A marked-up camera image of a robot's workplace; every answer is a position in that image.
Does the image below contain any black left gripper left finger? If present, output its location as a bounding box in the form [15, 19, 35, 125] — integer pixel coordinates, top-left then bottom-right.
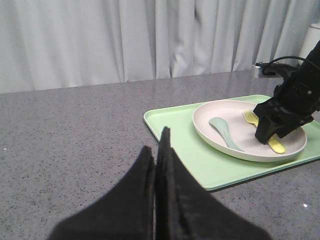
[48, 146, 156, 240]

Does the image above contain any teal green spoon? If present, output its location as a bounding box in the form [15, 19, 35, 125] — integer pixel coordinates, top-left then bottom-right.
[208, 117, 243, 152]

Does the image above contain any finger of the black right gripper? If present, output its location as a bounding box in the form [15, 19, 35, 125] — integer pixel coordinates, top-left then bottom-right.
[254, 116, 285, 145]

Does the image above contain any yellow plastic fork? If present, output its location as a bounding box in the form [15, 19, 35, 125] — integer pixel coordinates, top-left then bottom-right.
[243, 110, 286, 154]

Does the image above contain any white cylindrical background object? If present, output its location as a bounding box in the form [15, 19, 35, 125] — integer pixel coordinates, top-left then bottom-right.
[299, 23, 320, 58]

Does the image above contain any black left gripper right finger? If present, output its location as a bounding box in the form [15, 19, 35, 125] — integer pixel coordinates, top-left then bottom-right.
[155, 127, 271, 240]

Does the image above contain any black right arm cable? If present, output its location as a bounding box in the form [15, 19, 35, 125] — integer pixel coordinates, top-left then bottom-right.
[255, 55, 307, 77]

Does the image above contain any white round plate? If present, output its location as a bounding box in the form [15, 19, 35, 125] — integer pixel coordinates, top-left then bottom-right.
[193, 100, 308, 163]

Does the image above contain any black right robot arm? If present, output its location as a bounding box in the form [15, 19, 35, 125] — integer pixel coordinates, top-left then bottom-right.
[253, 44, 320, 144]

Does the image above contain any light green rectangular tray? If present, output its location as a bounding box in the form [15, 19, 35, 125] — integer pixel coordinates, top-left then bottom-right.
[143, 95, 320, 191]

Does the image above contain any silver table clamp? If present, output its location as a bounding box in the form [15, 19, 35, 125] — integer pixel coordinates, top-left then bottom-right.
[251, 64, 263, 79]

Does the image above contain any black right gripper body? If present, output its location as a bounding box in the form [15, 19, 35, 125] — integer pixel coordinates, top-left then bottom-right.
[253, 70, 320, 136]

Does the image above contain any white pleated curtain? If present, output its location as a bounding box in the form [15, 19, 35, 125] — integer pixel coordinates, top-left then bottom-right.
[0, 0, 320, 93]

